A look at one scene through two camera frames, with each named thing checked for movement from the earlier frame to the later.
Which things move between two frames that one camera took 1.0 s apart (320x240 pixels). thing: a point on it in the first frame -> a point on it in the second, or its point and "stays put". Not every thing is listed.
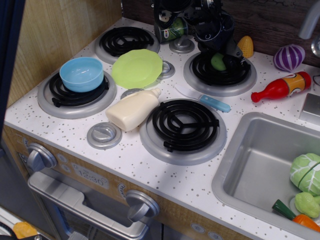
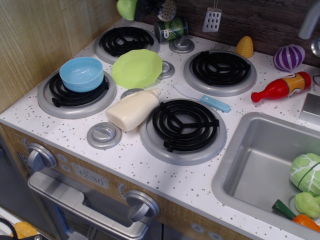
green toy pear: (217, 62) -> (126, 9)
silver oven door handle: (70, 199) stays put
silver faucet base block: (311, 110) stays put
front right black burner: (184, 132) stays put
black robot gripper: (213, 27) -> (145, 8)
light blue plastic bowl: (81, 74) stays put
